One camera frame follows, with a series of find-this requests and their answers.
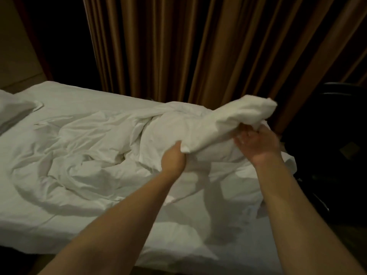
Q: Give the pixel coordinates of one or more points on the person's left hand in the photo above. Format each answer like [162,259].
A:
[174,160]

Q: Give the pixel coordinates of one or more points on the person's right hand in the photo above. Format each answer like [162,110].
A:
[259,145]

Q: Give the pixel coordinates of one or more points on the white duvet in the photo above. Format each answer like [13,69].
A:
[114,146]

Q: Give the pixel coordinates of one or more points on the white bed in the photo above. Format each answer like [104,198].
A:
[74,94]

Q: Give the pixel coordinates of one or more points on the white pillow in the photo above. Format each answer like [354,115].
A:
[14,108]

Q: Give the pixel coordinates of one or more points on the person's right forearm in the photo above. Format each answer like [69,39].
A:
[304,226]

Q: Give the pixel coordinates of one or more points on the person's left forearm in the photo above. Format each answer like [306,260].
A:
[114,232]

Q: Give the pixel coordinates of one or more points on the black office chair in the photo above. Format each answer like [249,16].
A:
[332,146]

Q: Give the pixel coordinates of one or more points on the brown curtain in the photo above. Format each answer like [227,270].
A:
[218,48]

